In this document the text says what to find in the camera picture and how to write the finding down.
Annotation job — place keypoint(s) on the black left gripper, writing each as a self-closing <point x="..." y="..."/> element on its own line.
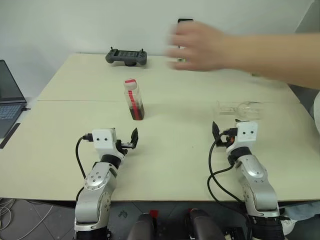
<point x="123" y="145"/>

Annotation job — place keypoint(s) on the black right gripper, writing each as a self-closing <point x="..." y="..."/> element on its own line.
<point x="226" y="140"/>

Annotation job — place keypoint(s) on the clear bottle with red stripe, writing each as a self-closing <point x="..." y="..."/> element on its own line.
<point x="136" y="105"/>

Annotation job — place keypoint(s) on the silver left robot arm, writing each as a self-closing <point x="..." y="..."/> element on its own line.
<point x="97" y="182"/>

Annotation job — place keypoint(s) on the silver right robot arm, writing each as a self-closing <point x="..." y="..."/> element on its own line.
<point x="257" y="180"/>

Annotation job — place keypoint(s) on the person's bare forearm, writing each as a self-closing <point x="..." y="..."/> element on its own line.
<point x="277" y="57"/>

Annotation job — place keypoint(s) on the clear wine glass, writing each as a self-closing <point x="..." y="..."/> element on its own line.
<point x="246" y="110"/>

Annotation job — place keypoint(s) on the person's bare hand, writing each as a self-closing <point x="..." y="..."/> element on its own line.
<point x="200" y="47"/>

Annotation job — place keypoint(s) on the white bottle cap red tape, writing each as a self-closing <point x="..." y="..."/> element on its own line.
<point x="130" y="83"/>

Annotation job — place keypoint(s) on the grey handheld controller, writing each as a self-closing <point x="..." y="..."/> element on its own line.
<point x="126" y="57"/>

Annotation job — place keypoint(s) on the dark rounded shape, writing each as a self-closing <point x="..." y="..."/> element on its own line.
<point x="141" y="227"/>
<point x="203" y="225"/>

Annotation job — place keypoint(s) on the marker pen box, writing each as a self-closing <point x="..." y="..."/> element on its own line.
<point x="185" y="20"/>

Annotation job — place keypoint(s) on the person's blue jeans leg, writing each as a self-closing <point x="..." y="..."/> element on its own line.
<point x="302" y="210"/>

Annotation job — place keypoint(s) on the white shoe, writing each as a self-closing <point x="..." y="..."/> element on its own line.
<point x="288" y="226"/>

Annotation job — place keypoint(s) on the dark grey laptop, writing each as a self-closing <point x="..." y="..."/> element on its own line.
<point x="8" y="87"/>

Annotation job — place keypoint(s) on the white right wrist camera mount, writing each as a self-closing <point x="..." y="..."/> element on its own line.
<point x="246" y="135"/>

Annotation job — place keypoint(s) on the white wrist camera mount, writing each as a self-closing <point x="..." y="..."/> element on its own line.
<point x="103" y="141"/>
<point x="246" y="135"/>

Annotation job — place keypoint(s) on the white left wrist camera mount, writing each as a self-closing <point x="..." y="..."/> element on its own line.
<point x="103" y="141"/>

